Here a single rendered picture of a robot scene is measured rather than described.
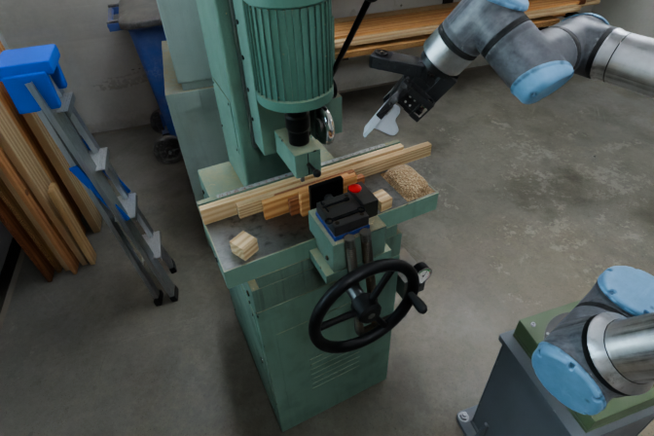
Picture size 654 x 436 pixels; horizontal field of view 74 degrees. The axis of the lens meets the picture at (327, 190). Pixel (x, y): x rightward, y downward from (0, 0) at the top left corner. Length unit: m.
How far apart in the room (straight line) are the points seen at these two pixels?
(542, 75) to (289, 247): 0.64
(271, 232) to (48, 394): 1.33
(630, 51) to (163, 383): 1.82
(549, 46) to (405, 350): 1.42
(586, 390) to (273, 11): 0.92
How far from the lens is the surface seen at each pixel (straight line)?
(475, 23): 0.82
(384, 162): 1.26
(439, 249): 2.33
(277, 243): 1.07
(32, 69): 1.63
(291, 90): 0.93
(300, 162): 1.06
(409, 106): 0.92
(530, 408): 1.43
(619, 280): 1.16
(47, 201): 2.33
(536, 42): 0.80
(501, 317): 2.13
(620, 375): 1.00
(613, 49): 0.88
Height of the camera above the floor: 1.66
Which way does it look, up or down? 39 degrees down
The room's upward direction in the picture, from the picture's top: 2 degrees counter-clockwise
